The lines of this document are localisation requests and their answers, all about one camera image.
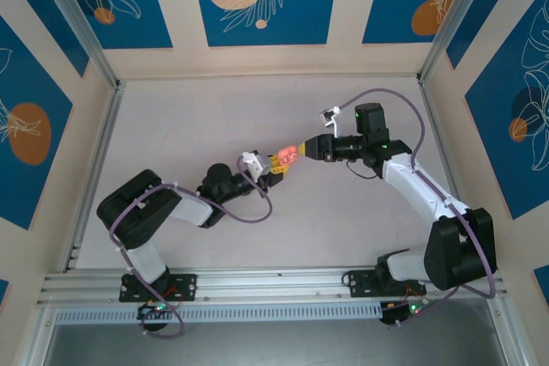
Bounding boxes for pink earbuds charging case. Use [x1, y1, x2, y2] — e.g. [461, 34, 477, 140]
[277, 146, 301, 166]

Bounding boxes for grey metal sheet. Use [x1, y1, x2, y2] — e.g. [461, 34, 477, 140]
[42, 321, 516, 366]

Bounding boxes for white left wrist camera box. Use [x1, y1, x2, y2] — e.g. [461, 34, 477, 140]
[240, 150, 272, 183]

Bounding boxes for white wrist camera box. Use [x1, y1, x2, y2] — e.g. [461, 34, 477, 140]
[240, 150, 272, 183]
[318, 105, 342, 138]

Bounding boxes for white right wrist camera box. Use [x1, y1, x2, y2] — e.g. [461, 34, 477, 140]
[318, 105, 342, 138]

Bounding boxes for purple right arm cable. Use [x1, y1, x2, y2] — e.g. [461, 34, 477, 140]
[337, 87, 498, 328]

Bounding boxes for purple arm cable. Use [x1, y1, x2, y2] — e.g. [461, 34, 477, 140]
[109, 155, 274, 339]
[337, 87, 498, 328]

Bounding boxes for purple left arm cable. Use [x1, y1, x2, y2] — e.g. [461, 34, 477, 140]
[109, 155, 274, 339]

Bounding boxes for aluminium table side rail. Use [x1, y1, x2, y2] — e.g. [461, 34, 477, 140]
[62, 81, 128, 273]
[418, 76, 471, 213]

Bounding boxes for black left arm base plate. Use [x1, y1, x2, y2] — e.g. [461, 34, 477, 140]
[118, 273, 198, 303]

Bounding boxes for wide aluminium base rail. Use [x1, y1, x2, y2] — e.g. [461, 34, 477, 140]
[36, 265, 510, 309]

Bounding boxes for grey slotted cable duct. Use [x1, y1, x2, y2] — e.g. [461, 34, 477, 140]
[55, 302, 383, 324]

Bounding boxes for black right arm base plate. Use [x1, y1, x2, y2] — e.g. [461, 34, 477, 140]
[346, 269, 428, 298]

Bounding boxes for aluminium frame post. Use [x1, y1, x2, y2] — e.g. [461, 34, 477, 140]
[416, 0, 528, 87]
[30, 0, 125, 93]

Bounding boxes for aluminium lower frame rail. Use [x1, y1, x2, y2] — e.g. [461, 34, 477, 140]
[486, 297, 533, 366]
[16, 305, 59, 366]

